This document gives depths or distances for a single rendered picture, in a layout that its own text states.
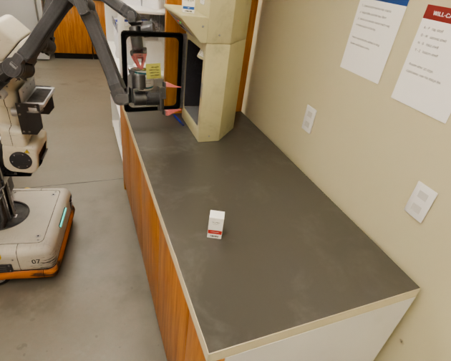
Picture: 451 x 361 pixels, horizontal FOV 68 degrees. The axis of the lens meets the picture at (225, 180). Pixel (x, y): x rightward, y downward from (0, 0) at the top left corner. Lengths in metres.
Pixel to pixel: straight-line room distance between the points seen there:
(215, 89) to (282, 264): 0.88
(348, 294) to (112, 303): 1.43
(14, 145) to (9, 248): 0.57
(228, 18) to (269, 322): 1.18
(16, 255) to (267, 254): 1.48
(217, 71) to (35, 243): 1.37
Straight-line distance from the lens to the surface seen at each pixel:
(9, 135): 1.97
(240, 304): 0.97
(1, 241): 2.24
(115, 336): 2.03
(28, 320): 2.19
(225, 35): 1.56
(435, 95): 1.16
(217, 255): 1.08
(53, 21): 1.61
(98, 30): 1.54
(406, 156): 1.22
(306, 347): 1.10
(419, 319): 1.34
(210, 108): 1.64
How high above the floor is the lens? 1.71
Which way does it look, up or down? 33 degrees down
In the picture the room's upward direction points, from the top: 8 degrees clockwise
